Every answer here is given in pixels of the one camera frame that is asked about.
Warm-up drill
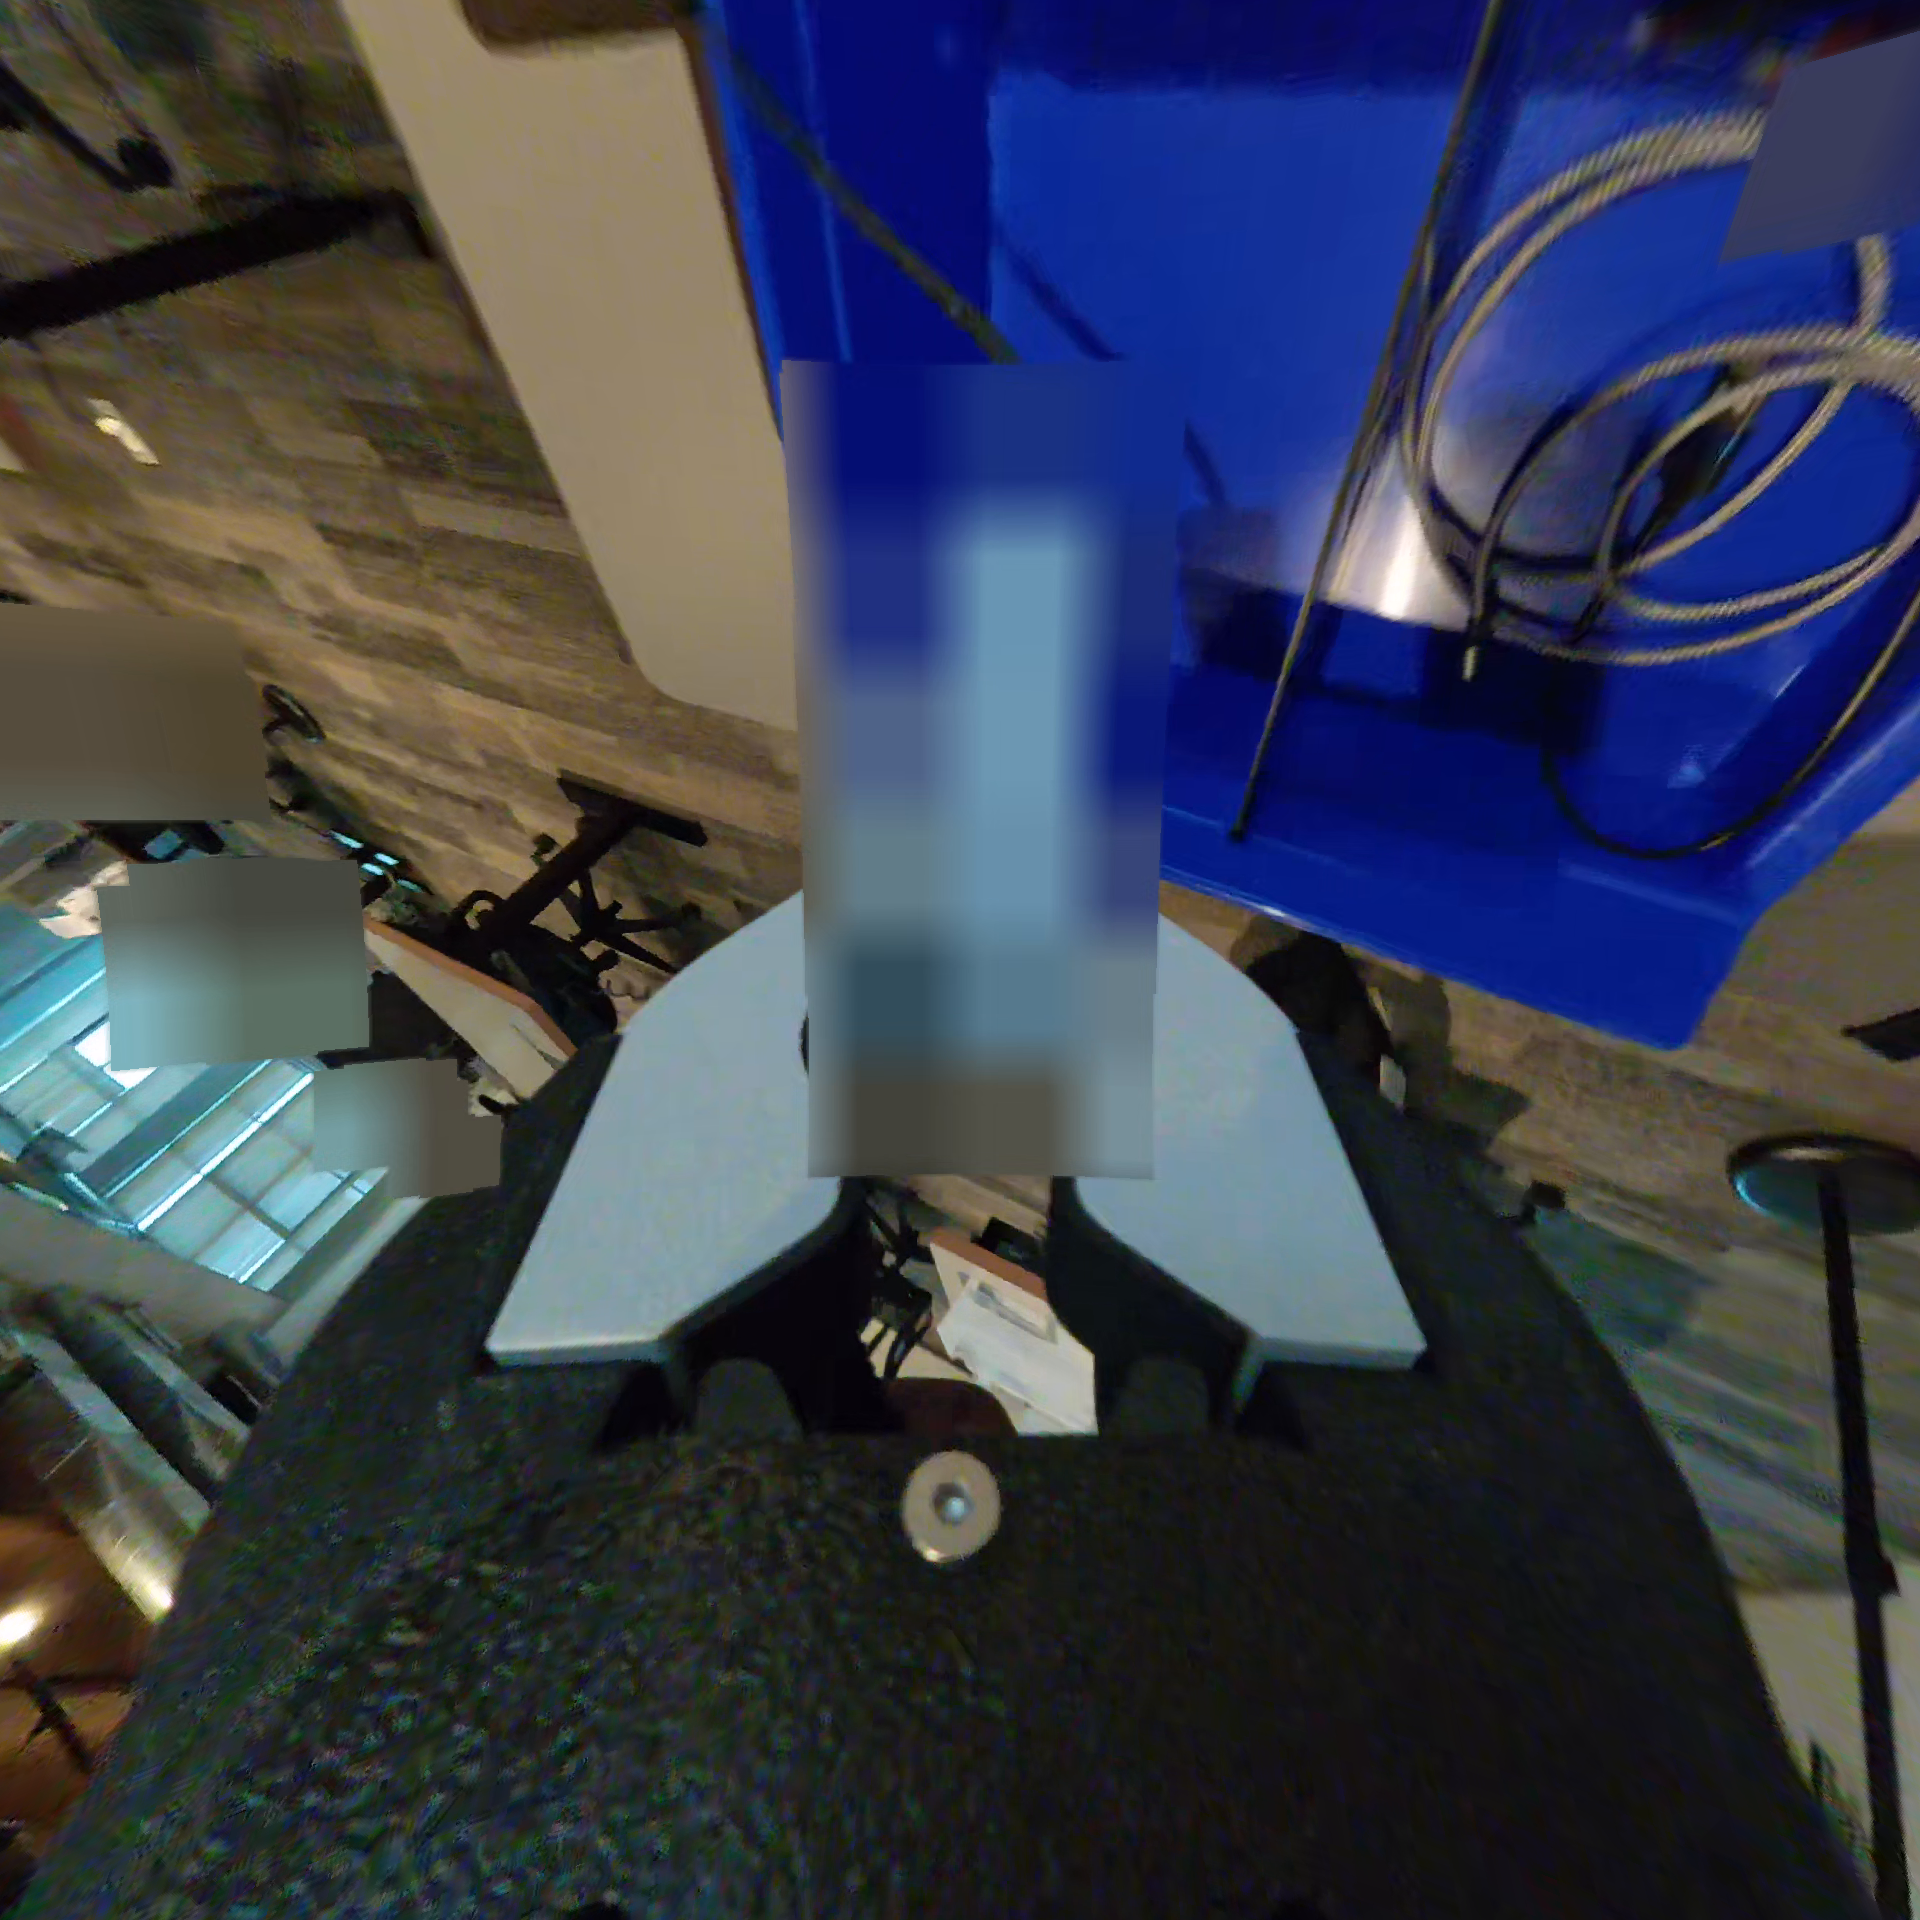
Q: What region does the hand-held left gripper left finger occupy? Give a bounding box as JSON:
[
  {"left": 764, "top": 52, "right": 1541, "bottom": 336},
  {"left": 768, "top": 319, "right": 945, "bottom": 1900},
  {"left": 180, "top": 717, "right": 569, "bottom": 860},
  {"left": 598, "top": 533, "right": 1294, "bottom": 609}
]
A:
[{"left": 488, "top": 895, "right": 874, "bottom": 1369}]

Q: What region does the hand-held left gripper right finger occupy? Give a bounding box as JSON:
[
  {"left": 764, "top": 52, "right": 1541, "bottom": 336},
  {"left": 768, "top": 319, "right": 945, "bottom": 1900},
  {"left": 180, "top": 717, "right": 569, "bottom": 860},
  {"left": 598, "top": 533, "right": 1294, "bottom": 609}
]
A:
[{"left": 1050, "top": 919, "right": 1427, "bottom": 1374}]

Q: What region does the black floor stand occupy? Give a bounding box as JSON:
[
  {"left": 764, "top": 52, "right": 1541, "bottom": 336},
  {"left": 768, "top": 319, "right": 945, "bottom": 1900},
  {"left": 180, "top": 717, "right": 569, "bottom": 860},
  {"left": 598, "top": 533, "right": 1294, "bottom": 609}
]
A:
[{"left": 1726, "top": 1135, "right": 1920, "bottom": 1920}]

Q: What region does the grey braided usb cable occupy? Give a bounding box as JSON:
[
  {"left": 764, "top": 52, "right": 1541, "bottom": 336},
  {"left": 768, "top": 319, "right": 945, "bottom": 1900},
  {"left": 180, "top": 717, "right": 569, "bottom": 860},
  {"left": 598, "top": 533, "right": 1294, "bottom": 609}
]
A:
[{"left": 1401, "top": 112, "right": 1920, "bottom": 677}]

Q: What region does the white table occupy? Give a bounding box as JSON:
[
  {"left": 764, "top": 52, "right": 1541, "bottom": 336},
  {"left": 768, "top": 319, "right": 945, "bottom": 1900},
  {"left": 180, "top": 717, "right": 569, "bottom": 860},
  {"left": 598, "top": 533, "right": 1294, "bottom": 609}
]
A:
[{"left": 336, "top": 0, "right": 804, "bottom": 736}]

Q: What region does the black tripod stand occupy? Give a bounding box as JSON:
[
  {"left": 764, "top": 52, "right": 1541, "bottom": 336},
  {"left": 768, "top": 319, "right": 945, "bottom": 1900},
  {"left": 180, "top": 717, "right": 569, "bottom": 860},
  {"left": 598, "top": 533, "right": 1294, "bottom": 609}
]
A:
[{"left": 264, "top": 681, "right": 707, "bottom": 1038}]

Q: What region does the white board with brown edge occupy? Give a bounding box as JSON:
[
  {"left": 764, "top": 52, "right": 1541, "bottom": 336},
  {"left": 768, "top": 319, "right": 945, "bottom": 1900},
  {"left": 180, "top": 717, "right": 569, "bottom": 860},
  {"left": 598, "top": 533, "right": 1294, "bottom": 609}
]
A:
[{"left": 358, "top": 919, "right": 579, "bottom": 1112}]

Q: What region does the thin black cable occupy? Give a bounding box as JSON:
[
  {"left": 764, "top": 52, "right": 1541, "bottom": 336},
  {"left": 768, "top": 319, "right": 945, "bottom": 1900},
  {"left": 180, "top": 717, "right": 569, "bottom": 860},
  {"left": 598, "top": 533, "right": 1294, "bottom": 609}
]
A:
[{"left": 1229, "top": 0, "right": 1509, "bottom": 846}]

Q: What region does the blue plastic bin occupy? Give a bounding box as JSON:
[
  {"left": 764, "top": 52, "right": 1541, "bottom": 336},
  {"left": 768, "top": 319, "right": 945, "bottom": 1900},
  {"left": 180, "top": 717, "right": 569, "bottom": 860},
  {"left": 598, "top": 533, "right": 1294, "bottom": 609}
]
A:
[{"left": 692, "top": 0, "right": 1920, "bottom": 1050}]

